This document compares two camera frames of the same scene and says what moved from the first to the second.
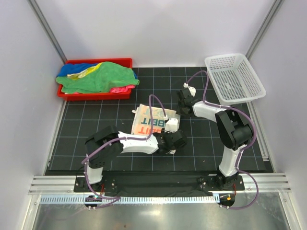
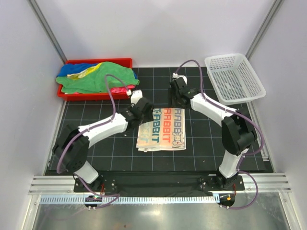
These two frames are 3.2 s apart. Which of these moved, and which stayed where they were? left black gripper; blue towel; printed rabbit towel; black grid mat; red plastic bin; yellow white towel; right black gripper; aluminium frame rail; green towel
Moved: left black gripper; right black gripper; printed rabbit towel
Stayed: aluminium frame rail; red plastic bin; yellow white towel; black grid mat; green towel; blue towel
